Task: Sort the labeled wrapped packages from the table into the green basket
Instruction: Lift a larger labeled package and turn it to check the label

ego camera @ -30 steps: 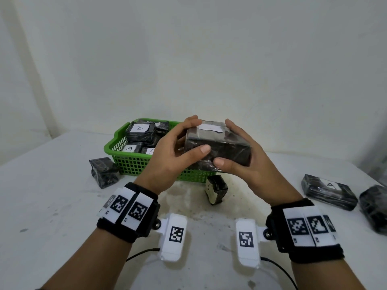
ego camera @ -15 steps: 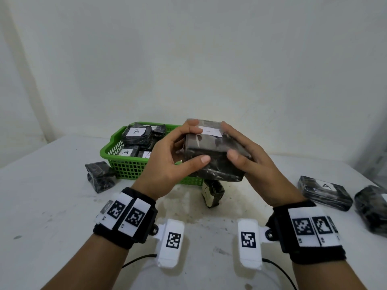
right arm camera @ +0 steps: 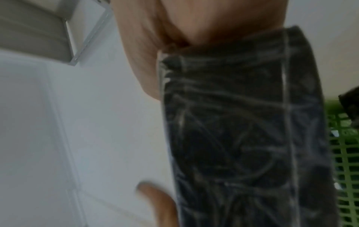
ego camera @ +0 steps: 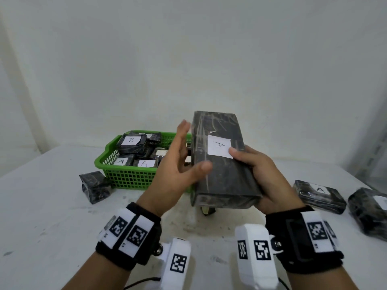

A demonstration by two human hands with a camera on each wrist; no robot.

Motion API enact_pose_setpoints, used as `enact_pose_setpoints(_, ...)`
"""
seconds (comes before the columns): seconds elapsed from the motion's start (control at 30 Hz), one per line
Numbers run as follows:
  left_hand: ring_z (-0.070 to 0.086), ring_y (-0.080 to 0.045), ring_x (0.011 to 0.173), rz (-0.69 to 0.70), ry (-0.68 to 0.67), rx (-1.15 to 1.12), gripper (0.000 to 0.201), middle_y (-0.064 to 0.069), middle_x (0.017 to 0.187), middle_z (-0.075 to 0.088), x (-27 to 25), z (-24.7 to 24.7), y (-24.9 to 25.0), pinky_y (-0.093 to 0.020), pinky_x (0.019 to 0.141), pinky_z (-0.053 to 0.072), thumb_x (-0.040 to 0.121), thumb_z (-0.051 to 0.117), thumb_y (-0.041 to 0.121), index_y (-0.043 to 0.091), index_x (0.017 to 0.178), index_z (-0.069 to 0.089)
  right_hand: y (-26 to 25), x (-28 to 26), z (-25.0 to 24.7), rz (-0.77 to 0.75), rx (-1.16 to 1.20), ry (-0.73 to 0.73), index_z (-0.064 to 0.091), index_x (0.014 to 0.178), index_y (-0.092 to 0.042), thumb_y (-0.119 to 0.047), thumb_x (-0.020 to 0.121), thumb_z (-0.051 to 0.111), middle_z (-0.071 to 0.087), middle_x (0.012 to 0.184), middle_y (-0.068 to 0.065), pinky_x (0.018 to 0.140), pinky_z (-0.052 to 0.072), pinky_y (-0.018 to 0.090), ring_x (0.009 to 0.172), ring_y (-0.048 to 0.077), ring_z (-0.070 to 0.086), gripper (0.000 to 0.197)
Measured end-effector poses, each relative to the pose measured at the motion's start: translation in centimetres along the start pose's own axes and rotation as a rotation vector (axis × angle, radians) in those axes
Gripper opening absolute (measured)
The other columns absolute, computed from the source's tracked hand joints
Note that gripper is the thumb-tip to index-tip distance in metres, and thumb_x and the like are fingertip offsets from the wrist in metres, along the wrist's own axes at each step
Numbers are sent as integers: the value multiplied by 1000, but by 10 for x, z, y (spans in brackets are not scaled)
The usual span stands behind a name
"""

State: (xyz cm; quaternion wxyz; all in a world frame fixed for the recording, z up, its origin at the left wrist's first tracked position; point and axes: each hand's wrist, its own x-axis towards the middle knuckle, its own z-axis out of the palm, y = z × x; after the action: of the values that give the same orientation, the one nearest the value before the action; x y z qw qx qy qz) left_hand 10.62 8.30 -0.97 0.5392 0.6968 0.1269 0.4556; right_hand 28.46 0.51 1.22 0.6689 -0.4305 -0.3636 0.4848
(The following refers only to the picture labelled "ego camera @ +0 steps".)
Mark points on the small black packet with label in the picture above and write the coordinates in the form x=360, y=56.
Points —
x=208, y=210

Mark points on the person's right hand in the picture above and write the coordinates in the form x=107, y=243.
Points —
x=272, y=187

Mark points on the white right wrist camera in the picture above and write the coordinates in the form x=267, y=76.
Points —
x=254, y=235

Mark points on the black packet labelled b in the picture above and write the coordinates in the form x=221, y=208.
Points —
x=130, y=140
x=284, y=283

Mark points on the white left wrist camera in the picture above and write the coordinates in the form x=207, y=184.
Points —
x=178, y=247

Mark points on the green plastic mesh basket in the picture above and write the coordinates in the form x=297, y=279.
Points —
x=127, y=178

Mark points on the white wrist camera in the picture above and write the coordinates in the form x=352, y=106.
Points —
x=254, y=235
x=178, y=247

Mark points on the person's right forearm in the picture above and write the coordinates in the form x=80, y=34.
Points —
x=320, y=280

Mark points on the long black box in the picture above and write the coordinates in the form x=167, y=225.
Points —
x=223, y=178

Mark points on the black wristband with markers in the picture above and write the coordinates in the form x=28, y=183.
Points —
x=281, y=235
x=151, y=235

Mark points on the black right wristband with markers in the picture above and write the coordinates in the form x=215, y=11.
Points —
x=281, y=235

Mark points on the black left wristband with markers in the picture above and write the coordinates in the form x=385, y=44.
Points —
x=151, y=235

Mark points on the person's left hand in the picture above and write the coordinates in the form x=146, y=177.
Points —
x=169, y=184

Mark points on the small marbled packet labelled A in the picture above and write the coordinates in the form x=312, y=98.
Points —
x=145, y=163

